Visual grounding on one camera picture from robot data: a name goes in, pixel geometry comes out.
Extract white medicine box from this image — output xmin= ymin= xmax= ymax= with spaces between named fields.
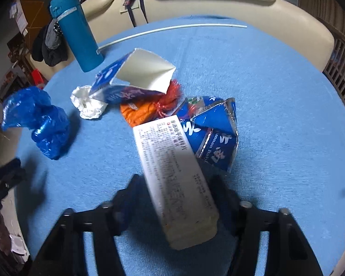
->
xmin=132 ymin=116 xmax=219 ymax=250

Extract blue plastic bag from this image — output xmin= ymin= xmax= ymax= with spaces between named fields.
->
xmin=1 ymin=87 xmax=70 ymax=160

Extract blue foil snack bag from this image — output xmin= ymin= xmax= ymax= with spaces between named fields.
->
xmin=174 ymin=96 xmax=238 ymax=172

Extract white tissue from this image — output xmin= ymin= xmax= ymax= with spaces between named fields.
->
xmin=70 ymin=85 xmax=108 ymax=120

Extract blue white milk carton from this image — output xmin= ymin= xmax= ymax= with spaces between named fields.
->
xmin=89 ymin=48 xmax=176 ymax=104

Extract blue round tablecloth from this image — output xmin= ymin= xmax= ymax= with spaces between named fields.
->
xmin=15 ymin=16 xmax=345 ymax=275

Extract orange red plastic wrapper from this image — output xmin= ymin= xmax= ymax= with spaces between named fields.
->
xmin=120 ymin=80 xmax=182 ymax=127

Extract dark clothes on sofa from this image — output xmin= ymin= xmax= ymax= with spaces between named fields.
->
xmin=31 ymin=22 xmax=68 ymax=67

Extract white thin stick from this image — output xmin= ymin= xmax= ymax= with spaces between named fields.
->
xmin=97 ymin=23 xmax=248 ymax=52

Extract wooden crib railing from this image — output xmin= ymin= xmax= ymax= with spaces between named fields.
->
xmin=323 ymin=38 xmax=345 ymax=106

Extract blue thermos bottle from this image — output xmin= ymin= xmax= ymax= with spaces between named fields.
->
xmin=50 ymin=0 xmax=104 ymax=72

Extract cream leather sofa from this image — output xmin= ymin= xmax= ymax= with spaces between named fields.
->
xmin=29 ymin=0 xmax=335 ymax=81

